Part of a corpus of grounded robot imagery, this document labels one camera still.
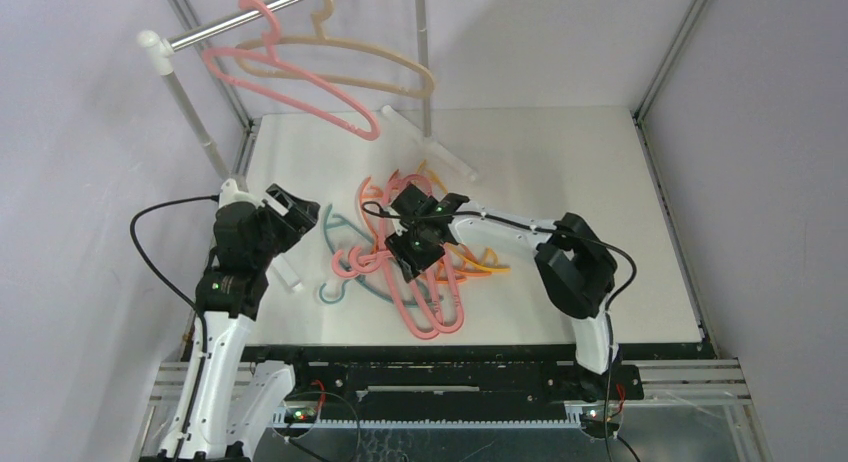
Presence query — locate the pink plastic hanger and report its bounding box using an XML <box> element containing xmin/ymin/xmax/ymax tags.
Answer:
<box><xmin>201</xmin><ymin>0</ymin><xmax>382</xmax><ymax>142</ymax></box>
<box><xmin>329</xmin><ymin>174</ymin><xmax>458</xmax><ymax>334</ymax></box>
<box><xmin>332</xmin><ymin>174</ymin><xmax>465</xmax><ymax>340</ymax></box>

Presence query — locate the beige plastic hanger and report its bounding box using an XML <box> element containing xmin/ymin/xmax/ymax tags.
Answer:
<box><xmin>270</xmin><ymin>0</ymin><xmax>436</xmax><ymax>100</ymax></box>

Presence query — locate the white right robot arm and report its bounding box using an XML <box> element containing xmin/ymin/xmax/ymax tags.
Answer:
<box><xmin>361</xmin><ymin>183</ymin><xmax>620</xmax><ymax>398</ymax></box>

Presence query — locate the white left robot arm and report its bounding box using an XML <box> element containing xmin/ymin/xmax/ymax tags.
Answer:
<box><xmin>151</xmin><ymin>179</ymin><xmax>320</xmax><ymax>461</ymax></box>

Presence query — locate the orange plastic hanger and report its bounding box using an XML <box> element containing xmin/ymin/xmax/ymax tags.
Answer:
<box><xmin>357</xmin><ymin>172</ymin><xmax>485</xmax><ymax>283</ymax></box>

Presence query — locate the teal plastic hanger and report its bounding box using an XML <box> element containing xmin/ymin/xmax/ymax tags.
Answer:
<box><xmin>317</xmin><ymin>203</ymin><xmax>442</xmax><ymax>309</ymax></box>

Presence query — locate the yellow plastic hanger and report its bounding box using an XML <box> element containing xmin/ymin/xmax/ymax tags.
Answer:
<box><xmin>415</xmin><ymin>159</ymin><xmax>510</xmax><ymax>278</ymax></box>

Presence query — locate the metal clothes rack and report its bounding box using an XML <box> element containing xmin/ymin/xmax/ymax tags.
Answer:
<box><xmin>135</xmin><ymin>0</ymin><xmax>478</xmax><ymax>295</ymax></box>

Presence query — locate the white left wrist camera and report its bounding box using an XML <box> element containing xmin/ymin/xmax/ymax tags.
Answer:
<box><xmin>217</xmin><ymin>178</ymin><xmax>265</xmax><ymax>210</ymax></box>

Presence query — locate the left black cable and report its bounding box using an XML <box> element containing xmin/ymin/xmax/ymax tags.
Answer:
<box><xmin>129</xmin><ymin>193</ymin><xmax>223</xmax><ymax>462</ymax></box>

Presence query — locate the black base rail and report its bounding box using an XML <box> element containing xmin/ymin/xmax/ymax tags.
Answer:
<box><xmin>241</xmin><ymin>344</ymin><xmax>645</xmax><ymax>422</ymax></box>

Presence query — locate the aluminium frame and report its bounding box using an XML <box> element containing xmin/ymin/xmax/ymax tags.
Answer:
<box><xmin>163</xmin><ymin>0</ymin><xmax>772</xmax><ymax>461</ymax></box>

